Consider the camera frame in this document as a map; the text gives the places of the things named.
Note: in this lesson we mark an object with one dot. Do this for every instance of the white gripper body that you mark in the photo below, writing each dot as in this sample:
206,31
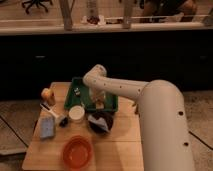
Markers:
96,95

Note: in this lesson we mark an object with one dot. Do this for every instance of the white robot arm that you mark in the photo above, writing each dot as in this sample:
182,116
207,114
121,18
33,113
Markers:
163,123

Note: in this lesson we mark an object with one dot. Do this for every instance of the green plastic tray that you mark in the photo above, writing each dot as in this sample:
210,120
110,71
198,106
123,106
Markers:
110,102

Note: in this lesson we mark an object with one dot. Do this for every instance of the small dice in tray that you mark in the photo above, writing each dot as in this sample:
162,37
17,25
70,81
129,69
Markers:
77,91

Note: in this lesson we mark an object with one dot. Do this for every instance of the dark bowl with cloth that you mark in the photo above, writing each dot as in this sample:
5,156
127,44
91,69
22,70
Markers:
100,122

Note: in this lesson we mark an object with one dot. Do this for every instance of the white round cup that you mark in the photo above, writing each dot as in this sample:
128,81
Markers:
76,113

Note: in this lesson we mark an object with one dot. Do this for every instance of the blue sponge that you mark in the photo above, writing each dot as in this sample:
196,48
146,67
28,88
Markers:
47,127

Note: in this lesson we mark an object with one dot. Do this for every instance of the orange plastic bowl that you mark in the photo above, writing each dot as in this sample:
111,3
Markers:
77,153

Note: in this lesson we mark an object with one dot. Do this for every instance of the seated person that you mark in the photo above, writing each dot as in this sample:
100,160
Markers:
160,8

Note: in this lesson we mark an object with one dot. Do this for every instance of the office chair base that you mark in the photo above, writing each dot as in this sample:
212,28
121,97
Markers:
29,3

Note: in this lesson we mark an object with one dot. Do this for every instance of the white handled brush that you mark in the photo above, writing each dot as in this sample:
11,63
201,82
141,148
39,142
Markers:
60,119

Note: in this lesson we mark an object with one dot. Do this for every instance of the wooden post left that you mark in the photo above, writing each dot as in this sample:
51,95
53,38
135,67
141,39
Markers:
66,14

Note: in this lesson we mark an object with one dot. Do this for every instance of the wooden post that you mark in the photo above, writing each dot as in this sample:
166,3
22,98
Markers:
66,14
127,16

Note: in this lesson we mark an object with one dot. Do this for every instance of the wooden post right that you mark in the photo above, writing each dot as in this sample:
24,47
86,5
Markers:
127,16

